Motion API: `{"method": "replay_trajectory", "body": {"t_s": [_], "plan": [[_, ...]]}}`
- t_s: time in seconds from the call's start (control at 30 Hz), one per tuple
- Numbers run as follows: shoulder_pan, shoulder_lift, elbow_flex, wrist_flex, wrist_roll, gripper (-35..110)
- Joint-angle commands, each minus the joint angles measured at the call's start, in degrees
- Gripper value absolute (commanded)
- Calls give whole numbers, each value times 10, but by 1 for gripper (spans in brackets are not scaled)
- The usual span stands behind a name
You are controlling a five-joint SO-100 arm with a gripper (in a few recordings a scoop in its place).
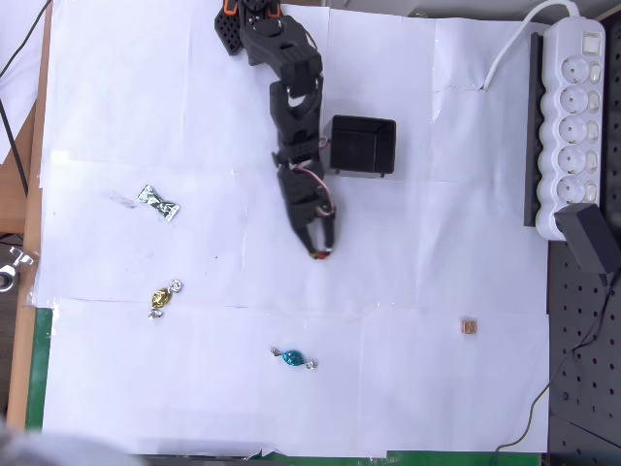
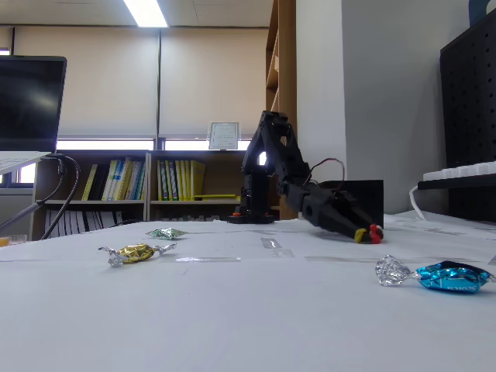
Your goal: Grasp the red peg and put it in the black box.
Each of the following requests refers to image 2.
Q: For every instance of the beige roller blind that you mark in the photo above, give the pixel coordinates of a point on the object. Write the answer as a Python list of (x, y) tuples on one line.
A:
[(108, 81), (213, 77)]

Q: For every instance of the blue panel behind pegboard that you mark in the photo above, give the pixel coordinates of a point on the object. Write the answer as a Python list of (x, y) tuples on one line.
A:
[(480, 11)]

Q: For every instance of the blue foil candy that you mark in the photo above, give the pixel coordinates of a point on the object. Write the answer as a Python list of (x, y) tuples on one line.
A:
[(449, 278)]

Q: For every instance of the low wooden bookshelf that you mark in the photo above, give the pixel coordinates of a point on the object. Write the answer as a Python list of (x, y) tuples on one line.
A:
[(149, 174)]

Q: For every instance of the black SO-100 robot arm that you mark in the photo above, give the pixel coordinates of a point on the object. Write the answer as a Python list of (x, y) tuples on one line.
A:
[(267, 162)]

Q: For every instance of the white power strip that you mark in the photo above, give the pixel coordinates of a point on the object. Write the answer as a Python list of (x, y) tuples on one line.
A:
[(461, 170)]

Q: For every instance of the framed white certificate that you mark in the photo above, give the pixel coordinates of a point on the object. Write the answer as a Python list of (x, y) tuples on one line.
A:
[(224, 135)]

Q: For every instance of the black laptop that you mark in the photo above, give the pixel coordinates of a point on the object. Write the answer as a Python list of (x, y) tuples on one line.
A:
[(29, 104)]

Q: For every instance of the ceiling light panel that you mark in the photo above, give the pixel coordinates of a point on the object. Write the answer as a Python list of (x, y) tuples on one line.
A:
[(145, 13)]

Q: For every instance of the wide yellow binder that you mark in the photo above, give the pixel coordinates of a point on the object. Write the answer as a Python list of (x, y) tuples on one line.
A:
[(198, 178)]

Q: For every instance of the white paper table cover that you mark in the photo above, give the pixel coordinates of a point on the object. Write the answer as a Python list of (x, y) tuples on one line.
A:
[(232, 310)]

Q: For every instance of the black square container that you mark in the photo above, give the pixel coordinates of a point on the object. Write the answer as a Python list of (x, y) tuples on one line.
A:
[(370, 197)]

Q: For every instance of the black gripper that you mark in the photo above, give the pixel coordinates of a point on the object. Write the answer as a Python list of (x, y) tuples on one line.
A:
[(323, 214)]

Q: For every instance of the flat lying yellow book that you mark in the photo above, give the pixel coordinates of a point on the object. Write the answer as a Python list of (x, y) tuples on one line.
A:
[(215, 196)]

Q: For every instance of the black pegboard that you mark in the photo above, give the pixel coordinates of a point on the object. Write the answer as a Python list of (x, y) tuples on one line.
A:
[(470, 116)]

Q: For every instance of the silver wrapped candy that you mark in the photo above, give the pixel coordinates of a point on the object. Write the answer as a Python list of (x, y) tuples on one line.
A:
[(166, 233)]

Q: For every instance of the tall wooden shelf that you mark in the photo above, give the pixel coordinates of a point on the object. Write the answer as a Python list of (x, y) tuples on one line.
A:
[(286, 77)]

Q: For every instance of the gold foil candy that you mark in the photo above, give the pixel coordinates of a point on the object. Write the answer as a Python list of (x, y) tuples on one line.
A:
[(135, 252)]

